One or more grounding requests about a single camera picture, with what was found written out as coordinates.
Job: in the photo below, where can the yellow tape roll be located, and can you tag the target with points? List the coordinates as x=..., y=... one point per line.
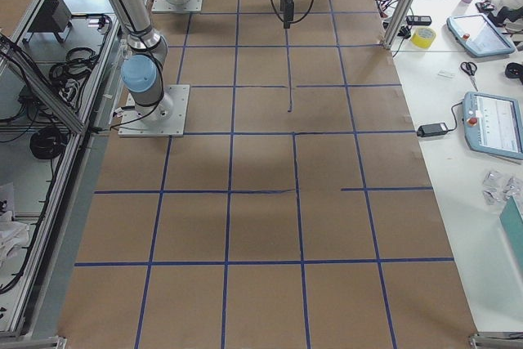
x=423, y=37

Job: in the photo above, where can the upper teach pendant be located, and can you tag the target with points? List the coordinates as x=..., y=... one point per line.
x=478, y=36

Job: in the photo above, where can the teach pendant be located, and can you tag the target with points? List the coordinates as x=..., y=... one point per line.
x=478, y=36
x=493, y=124

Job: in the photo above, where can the black power adapter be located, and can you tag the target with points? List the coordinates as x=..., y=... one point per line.
x=432, y=129

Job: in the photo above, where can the lower teach pendant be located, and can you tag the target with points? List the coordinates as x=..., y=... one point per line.
x=493, y=124

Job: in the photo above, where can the black handled scissors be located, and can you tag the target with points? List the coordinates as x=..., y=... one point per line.
x=470, y=68

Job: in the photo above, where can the aluminium side frame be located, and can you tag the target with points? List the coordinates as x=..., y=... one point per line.
x=40, y=137

